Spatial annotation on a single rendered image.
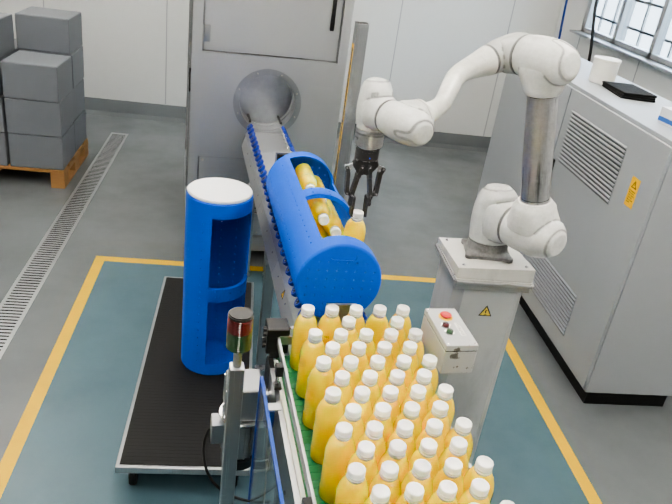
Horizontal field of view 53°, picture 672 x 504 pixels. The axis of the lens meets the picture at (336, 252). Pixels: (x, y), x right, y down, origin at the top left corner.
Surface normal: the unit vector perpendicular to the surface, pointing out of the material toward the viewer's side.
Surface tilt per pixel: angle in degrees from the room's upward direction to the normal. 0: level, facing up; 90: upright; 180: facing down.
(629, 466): 0
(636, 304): 90
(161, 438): 0
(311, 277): 90
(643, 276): 90
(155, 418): 0
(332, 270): 90
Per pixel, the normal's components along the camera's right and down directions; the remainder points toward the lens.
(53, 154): 0.11, 0.46
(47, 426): 0.13, -0.88
